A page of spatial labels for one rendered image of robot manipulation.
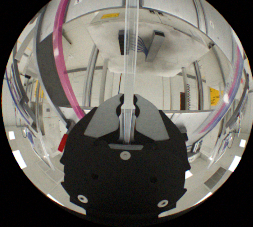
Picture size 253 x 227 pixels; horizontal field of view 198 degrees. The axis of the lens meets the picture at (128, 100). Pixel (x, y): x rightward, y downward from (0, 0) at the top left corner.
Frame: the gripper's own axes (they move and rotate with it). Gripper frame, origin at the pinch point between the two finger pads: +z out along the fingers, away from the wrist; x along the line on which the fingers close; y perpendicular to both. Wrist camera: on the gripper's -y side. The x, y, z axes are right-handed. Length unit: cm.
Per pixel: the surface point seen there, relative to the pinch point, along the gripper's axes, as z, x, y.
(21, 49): -2, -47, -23
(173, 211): -122, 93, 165
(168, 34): 29.3, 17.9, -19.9
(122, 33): 28.5, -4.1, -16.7
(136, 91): 160, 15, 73
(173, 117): 2.3, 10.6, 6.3
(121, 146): 2.9, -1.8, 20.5
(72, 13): -1.7, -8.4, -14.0
